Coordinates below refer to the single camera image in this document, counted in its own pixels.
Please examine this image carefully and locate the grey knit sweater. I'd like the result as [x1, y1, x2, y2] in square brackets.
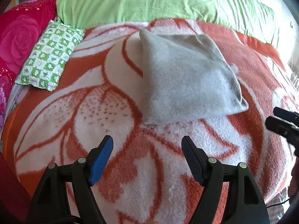
[139, 30, 249, 124]

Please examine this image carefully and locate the person right hand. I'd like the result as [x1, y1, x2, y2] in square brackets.
[288, 157, 299, 197]

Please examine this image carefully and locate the orange white floral blanket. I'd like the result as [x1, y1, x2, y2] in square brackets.
[2, 19, 298, 223]

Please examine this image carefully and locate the green white checkered pillow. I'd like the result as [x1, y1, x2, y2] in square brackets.
[15, 20, 86, 91]

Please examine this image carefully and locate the red rose pillow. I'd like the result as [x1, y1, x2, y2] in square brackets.
[0, 0, 56, 127]

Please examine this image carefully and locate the green quilt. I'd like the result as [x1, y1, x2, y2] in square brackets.
[56, 0, 279, 46]

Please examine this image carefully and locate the black cable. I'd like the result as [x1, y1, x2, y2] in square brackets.
[266, 198, 292, 209]

